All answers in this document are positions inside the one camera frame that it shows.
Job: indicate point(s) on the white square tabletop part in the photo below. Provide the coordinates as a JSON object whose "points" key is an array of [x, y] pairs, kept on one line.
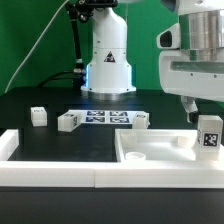
{"points": [[147, 145]]}

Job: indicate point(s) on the white left fence block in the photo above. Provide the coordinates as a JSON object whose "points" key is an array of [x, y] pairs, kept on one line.
{"points": [[9, 141]]}

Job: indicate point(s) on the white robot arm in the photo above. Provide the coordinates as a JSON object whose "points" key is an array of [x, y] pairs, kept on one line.
{"points": [[109, 75]]}

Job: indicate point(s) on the blue april tag sheet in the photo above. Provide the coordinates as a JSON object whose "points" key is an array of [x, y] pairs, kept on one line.
{"points": [[109, 117]]}

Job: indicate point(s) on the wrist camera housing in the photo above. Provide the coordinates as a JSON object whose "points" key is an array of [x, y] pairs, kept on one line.
{"points": [[170, 38]]}

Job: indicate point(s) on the white front fence wall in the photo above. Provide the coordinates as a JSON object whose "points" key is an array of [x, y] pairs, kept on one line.
{"points": [[112, 175]]}

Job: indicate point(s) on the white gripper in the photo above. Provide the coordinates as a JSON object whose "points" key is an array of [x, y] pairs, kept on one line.
{"points": [[180, 76]]}

